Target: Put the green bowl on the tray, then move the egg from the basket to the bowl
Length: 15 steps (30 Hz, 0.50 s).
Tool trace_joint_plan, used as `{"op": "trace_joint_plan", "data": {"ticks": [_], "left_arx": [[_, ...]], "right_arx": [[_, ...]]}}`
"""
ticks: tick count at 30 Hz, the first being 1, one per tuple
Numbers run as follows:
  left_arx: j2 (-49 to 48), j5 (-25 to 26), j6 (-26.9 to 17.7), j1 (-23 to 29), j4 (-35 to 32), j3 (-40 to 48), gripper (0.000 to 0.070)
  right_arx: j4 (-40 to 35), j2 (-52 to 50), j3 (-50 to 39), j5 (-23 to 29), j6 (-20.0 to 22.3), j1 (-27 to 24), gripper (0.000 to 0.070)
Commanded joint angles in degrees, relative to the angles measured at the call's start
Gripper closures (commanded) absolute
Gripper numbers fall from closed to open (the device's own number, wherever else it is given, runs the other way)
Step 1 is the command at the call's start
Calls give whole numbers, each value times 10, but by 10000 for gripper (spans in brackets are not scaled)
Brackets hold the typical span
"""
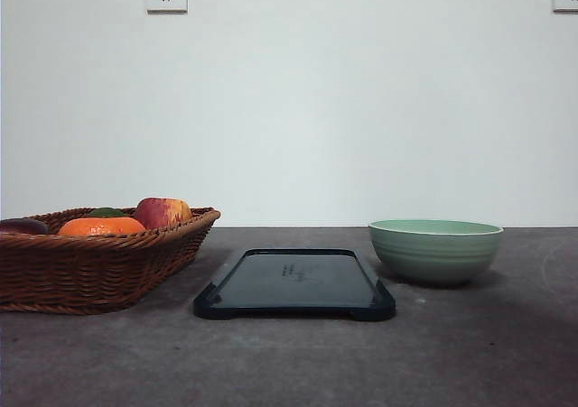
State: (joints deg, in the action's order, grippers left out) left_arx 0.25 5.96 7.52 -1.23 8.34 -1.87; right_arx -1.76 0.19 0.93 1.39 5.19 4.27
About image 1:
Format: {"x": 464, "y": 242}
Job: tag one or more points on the brown wicker basket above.
{"x": 51, "y": 272}

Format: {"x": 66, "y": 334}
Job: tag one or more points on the dark green fruit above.
{"x": 106, "y": 212}

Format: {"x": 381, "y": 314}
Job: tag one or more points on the dark purple fruit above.
{"x": 23, "y": 226}

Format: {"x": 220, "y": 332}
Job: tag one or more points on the orange tangerine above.
{"x": 101, "y": 226}

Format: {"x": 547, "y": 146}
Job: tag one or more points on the red yellow apple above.
{"x": 156, "y": 212}

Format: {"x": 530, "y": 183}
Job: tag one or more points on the light green ribbed bowl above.
{"x": 435, "y": 250}

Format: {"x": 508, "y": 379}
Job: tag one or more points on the dark blue rectangular tray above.
{"x": 297, "y": 281}

